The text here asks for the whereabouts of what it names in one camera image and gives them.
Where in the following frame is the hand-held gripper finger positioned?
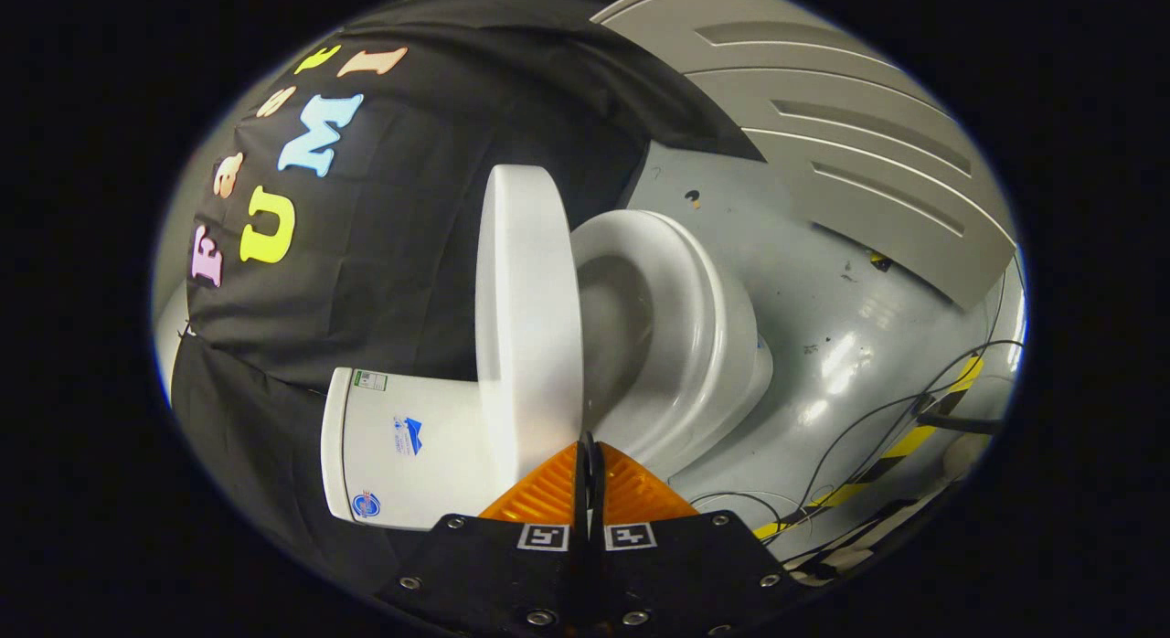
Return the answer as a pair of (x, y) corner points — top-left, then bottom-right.
(379, 432), (590, 638)
(589, 434), (807, 638)

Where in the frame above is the white toilet lid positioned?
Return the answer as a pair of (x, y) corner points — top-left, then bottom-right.
(474, 164), (586, 493)

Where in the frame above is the white ceramic toilet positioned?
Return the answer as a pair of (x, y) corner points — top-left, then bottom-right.
(320, 208), (774, 532)

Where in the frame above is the white toilet seat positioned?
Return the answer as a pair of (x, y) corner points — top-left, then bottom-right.
(571, 208), (761, 476)

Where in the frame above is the black backdrop cloth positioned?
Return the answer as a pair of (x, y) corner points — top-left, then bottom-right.
(169, 0), (764, 602)

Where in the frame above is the yellow black hazard tape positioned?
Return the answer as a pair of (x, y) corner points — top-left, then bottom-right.
(754, 355), (986, 540)

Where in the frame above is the grey louvered cabinet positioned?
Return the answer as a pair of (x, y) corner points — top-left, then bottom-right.
(590, 0), (1018, 312)

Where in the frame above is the thin black cable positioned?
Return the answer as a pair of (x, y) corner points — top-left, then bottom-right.
(690, 339), (1025, 529)

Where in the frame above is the thick black cable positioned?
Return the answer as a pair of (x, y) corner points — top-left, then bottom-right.
(914, 396), (1006, 436)

